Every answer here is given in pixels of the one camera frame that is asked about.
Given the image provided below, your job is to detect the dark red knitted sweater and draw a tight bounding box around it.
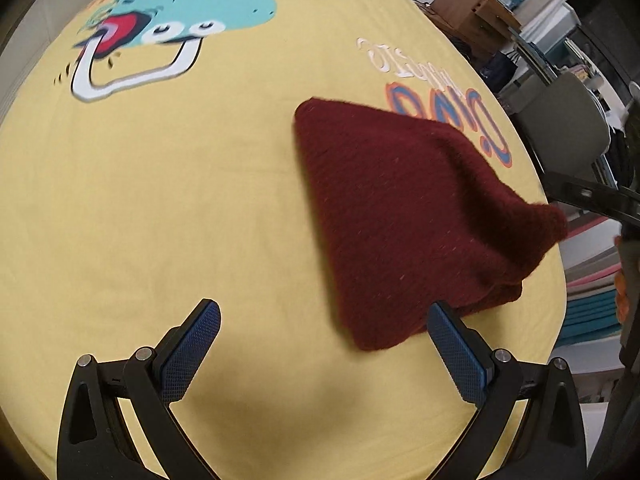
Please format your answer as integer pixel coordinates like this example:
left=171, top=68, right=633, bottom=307
left=294, top=99, right=567, bottom=351

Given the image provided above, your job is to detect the person's right hand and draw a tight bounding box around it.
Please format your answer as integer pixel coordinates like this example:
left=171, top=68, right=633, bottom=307
left=614, top=235, right=639, bottom=324

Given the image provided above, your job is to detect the grey-green chair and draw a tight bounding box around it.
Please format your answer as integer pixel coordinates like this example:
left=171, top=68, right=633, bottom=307
left=500, top=72, right=616, bottom=186

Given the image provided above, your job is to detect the wooden drawer cabinet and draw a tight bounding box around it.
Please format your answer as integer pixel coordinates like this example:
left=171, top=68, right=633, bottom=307
left=426, top=0, right=522, bottom=62

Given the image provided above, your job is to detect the yellow dinosaur print bedspread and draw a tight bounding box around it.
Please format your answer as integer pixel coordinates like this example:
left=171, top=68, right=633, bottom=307
left=1, top=0, right=544, bottom=479

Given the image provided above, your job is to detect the black bag on floor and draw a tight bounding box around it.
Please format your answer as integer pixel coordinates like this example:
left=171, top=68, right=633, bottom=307
left=480, top=51, right=520, bottom=93

